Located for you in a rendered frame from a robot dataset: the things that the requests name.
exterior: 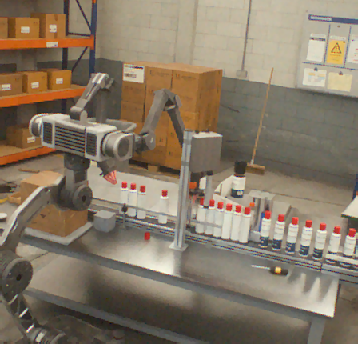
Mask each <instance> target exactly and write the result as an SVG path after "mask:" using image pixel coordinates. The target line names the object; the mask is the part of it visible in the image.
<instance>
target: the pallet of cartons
mask: <svg viewBox="0 0 358 344"><path fill-rule="evenodd" d="M222 72H223V70H222V69H217V68H211V67H205V66H195V65H189V64H184V63H177V62H174V63H162V62H141V61H140V62H123V78H122V81H123V85H122V89H121V98H122V101H121V116H120V121H126V122H133V123H135V124H136V125H137V127H136V128H135V129H134V130H133V132H134V133H135V134H140V132H141V131H142V129H143V126H144V124H145V120H146V119H147V117H148V114H149V111H150V109H151V107H152V105H153V101H154V99H155V95H154V94H153V93H154V91H155V90H160V89H164V88H166V89H168V90H170V91H172V92H173V93H175V95H177V96H178V97H179V99H180V100H181V104H182V107H180V108H179V111H180V114H181V118H182V120H183V122H184V124H185V128H186V129H190V130H199V132H205V130H206V129H209V131H212V132H214V133H216V132H217V122H218V115H219V109H220V93H221V80H222ZM154 134H155V135H156V137H155V139H154V141H155V147H154V149H153V150H149V151H146V153H145V152H141V154H137V153H134V156H133V157H132V158H130V159H131V160H134V161H138V162H144V163H147V164H148V167H144V166H139V165H135V164H129V167H132V168H134V169H138V170H144V171H148V172H151V173H154V174H160V175H166V176H170V177H173V178H178V179H180V175H176V174H171V173H167V172H164V171H161V166H164V167H168V168H171V169H175V170H179V171H181V156H182V149H181V146H180V143H179V141H178V139H177V133H176V131H175V129H174V127H173V124H172V121H171V119H170V117H169V115H168V113H167V112H166V111H162V113H161V116H160V119H159V120H158V123H157V126H156V129H155V131H154Z"/></svg>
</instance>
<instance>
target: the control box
mask: <svg viewBox="0 0 358 344"><path fill-rule="evenodd" d="M221 139H222V136H221V135H220V134H217V133H214V132H212V131H209V134H207V133H205V132H199V134H194V135H193V136H192V141H191V152H190V160H189V170H190V171H191V172H193V173H197V172H203V171H209V170H219V165H220V159H221Z"/></svg>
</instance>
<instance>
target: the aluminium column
mask: <svg viewBox="0 0 358 344"><path fill-rule="evenodd" d="M194 134H195V130H190V129H187V130H184V139H188V140H192V136H193V135H194ZM190 152H191V144H186V143H183V148H182V156H181V160H182V161H185V162H189V160H190ZM190 174H191V171H190V170H189V166H183V165H181V173H180V181H179V190H178V198H177V223H176V231H175V240H174V246H175V247H177V248H182V247H183V246H184V243H185V228H186V220H187V212H188V196H189V181H190Z"/></svg>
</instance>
